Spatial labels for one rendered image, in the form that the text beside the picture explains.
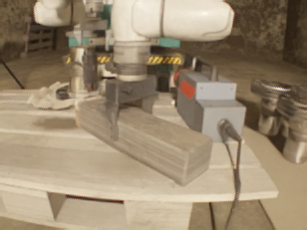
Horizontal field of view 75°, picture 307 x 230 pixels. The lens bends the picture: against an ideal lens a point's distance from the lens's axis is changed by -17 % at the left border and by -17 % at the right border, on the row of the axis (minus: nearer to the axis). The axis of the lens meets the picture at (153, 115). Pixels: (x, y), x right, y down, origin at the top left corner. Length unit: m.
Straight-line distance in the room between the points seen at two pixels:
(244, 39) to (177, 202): 5.82
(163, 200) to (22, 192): 0.33
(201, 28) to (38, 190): 0.51
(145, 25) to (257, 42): 5.85
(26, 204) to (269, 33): 6.31
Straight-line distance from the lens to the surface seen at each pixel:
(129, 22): 0.55
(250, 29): 6.24
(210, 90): 0.74
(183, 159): 0.48
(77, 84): 1.01
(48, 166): 0.56
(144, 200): 0.51
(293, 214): 0.74
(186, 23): 0.53
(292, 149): 0.98
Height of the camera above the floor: 0.46
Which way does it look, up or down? 20 degrees down
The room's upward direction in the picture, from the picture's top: 2 degrees clockwise
